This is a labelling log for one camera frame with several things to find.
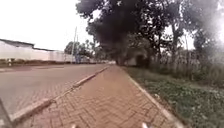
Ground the red brick path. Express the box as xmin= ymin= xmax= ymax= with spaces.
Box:
xmin=14 ymin=64 xmax=178 ymax=128

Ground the grey stone kerb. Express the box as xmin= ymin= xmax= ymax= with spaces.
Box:
xmin=120 ymin=66 xmax=184 ymax=128
xmin=8 ymin=65 xmax=111 ymax=125

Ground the row of tall trees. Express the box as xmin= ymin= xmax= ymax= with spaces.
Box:
xmin=75 ymin=0 xmax=224 ymax=79

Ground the group of trees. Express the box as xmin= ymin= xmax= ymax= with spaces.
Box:
xmin=64 ymin=39 xmax=101 ymax=63

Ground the long white wall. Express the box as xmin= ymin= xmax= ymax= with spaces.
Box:
xmin=0 ymin=38 xmax=76 ymax=64

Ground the earth bank below wall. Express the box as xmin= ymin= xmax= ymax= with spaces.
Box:
xmin=0 ymin=58 xmax=78 ymax=68

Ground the grass verge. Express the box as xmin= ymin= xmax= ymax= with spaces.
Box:
xmin=124 ymin=65 xmax=224 ymax=128

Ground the reddish paved road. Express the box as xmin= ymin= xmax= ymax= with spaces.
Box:
xmin=0 ymin=63 xmax=111 ymax=116

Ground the pole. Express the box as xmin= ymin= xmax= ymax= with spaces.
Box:
xmin=70 ymin=26 xmax=78 ymax=64

